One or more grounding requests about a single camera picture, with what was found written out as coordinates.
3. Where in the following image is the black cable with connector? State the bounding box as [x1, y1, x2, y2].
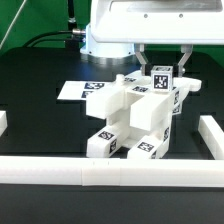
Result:
[22, 29, 87, 48]

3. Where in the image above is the white chair seat part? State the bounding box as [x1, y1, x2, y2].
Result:
[107, 97, 182, 148]

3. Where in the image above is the white fence bar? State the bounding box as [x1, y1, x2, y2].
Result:
[198, 115, 224, 160]
[0, 156, 224, 187]
[0, 111, 7, 136]

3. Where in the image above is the white right fence bar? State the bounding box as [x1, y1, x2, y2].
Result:
[198, 115, 224, 160]

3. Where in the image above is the white left fence bar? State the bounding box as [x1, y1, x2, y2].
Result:
[0, 111, 7, 136]

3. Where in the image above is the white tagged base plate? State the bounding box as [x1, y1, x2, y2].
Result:
[57, 81, 112, 100]

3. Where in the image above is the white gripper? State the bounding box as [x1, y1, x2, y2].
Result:
[90, 0, 224, 77]

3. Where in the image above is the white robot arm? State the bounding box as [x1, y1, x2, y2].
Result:
[81, 0, 224, 68]

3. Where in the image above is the white chair back frame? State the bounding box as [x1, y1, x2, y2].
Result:
[85, 69, 203, 133]

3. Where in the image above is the white front fence bar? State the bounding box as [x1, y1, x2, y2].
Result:
[0, 156, 224, 187]

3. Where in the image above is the black vertical post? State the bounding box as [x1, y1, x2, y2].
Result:
[67, 0, 76, 24]

